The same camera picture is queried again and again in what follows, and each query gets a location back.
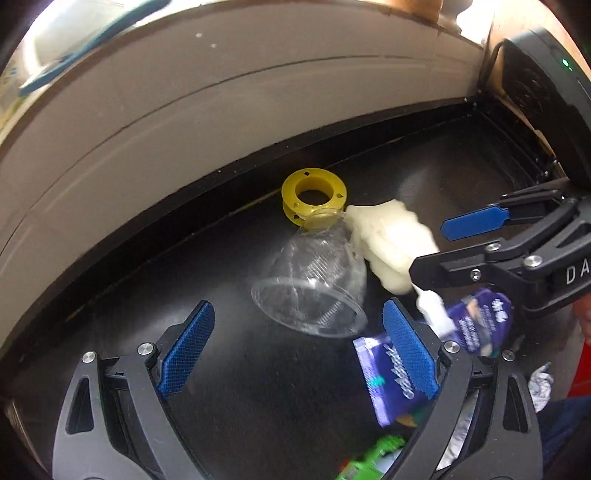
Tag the blue white paper ball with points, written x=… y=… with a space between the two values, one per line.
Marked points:
x=540 y=387

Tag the purple snack wrapper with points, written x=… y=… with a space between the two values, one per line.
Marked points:
x=378 y=383

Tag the blue edged white basin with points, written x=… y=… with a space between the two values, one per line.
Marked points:
x=69 y=27

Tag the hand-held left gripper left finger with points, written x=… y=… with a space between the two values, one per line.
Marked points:
x=189 y=350

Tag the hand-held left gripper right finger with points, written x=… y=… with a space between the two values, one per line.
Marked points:
x=408 y=350

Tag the green snack wrapper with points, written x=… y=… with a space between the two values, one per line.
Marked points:
x=369 y=457

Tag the silver foil wrapper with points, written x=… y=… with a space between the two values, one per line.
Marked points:
x=461 y=424

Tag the clear plastic cup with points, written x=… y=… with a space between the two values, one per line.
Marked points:
x=314 y=277

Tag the yellow plastic spool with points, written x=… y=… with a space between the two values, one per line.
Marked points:
x=288 y=194

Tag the person's blue trouser leg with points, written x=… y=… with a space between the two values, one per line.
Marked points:
x=568 y=434

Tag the white tissue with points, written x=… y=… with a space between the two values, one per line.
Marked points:
x=392 y=235

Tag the small white plastic tube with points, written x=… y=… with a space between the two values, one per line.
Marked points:
x=431 y=309

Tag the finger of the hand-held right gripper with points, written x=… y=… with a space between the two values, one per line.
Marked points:
x=475 y=221
x=443 y=270

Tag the red kitchen cabinet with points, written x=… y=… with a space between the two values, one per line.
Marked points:
x=581 y=350

